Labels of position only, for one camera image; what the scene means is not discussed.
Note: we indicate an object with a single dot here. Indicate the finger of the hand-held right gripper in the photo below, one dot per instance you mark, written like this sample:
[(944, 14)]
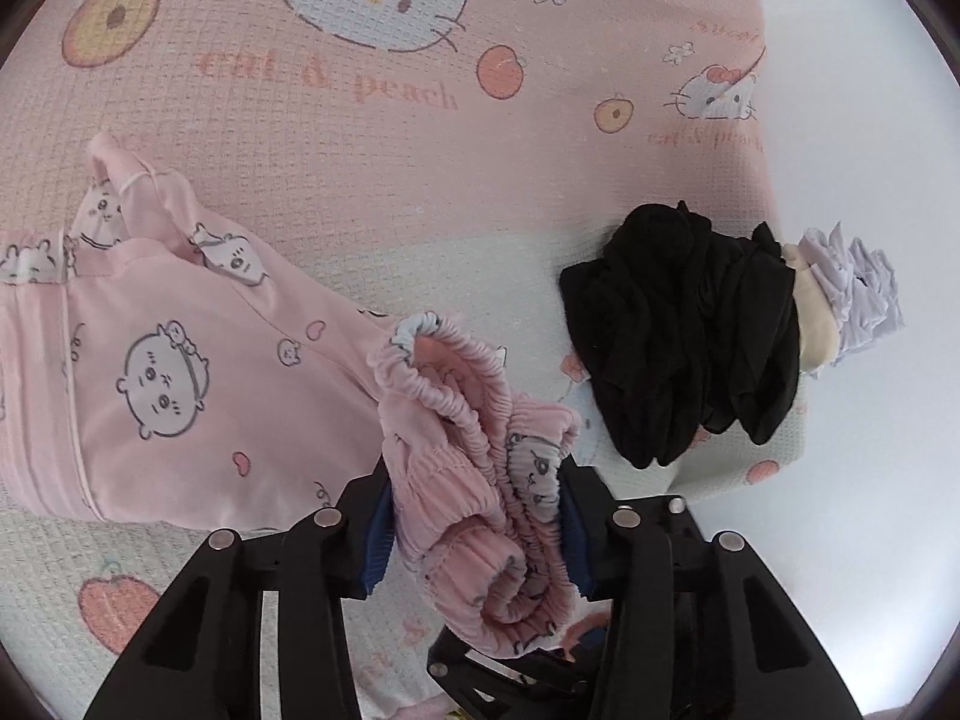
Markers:
[(510, 682)]

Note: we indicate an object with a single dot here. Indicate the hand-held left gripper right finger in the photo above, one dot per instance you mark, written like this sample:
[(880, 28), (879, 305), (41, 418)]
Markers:
[(574, 540)]

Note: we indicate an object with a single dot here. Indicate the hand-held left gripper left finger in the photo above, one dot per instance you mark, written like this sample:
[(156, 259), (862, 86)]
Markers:
[(379, 547)]

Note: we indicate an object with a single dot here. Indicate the pink bear-print pajama pants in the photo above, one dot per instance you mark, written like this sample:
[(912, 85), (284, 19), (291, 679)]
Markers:
[(465, 465)]

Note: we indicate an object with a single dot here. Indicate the pink bear-print pajama top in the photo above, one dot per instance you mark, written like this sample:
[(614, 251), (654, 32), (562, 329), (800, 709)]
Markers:
[(187, 390)]

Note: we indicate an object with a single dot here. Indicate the black garment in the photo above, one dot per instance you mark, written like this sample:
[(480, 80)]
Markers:
[(675, 330)]

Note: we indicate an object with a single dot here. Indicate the cream garment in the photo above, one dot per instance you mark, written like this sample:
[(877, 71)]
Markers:
[(814, 322)]

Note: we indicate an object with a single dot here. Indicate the white ruffled garment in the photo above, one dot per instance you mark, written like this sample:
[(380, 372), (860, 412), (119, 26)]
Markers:
[(855, 285)]

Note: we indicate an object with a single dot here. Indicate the pink cat-print blanket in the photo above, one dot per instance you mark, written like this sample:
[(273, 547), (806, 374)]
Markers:
[(375, 165)]

